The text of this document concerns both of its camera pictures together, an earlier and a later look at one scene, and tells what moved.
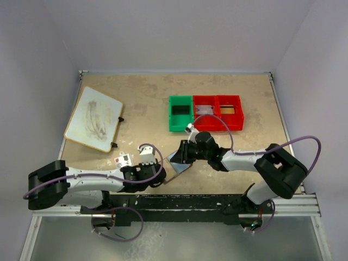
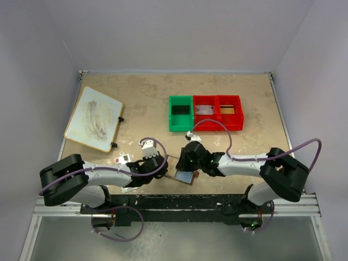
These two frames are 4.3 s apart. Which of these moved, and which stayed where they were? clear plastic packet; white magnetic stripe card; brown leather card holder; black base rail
Moved: brown leather card holder
Stayed: black base rail; white magnetic stripe card; clear plastic packet
